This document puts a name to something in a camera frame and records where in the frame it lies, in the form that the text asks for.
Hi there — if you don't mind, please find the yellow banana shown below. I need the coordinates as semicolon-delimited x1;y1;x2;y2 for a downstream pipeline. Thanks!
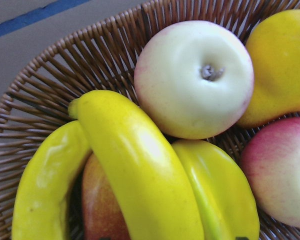
11;120;91;240
68;90;204;240

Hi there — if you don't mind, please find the pale apple with stem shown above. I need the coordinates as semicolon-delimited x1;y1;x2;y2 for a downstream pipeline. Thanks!
134;20;254;139

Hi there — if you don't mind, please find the yellow green fruit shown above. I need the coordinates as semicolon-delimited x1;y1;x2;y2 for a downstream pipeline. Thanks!
172;139;260;240

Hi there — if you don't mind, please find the red yellow apple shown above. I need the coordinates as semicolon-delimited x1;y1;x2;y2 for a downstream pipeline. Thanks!
240;117;300;228

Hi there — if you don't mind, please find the yellow pear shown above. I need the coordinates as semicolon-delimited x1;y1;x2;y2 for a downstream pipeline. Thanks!
237;9;300;128

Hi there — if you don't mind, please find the red mango fruit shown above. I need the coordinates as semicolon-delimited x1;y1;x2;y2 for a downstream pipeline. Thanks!
81;154;130;240

